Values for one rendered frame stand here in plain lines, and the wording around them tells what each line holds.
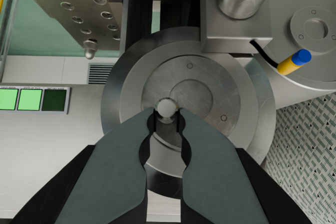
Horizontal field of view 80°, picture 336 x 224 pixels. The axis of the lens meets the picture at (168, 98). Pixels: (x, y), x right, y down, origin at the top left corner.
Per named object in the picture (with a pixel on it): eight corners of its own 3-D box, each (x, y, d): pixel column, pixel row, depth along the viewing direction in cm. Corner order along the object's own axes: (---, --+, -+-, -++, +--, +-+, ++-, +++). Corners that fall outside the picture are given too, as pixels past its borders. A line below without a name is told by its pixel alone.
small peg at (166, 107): (182, 111, 12) (162, 124, 12) (180, 117, 15) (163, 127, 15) (170, 92, 12) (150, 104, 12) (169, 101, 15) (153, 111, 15)
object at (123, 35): (135, -100, 22) (124, 55, 18) (151, 22, 45) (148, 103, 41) (131, -100, 22) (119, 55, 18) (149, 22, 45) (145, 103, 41)
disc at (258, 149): (269, 28, 19) (284, 203, 15) (267, 30, 19) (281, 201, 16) (108, 23, 19) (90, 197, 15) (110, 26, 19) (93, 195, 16)
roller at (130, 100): (254, 41, 18) (264, 181, 15) (203, 100, 43) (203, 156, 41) (124, 37, 18) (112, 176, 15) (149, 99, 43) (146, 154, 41)
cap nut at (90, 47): (95, 40, 52) (93, 56, 51) (100, 46, 55) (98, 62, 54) (81, 40, 52) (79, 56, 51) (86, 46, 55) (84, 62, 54)
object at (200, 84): (261, 117, 15) (173, 173, 14) (250, 120, 17) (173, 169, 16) (206, 37, 16) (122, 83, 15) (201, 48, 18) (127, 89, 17)
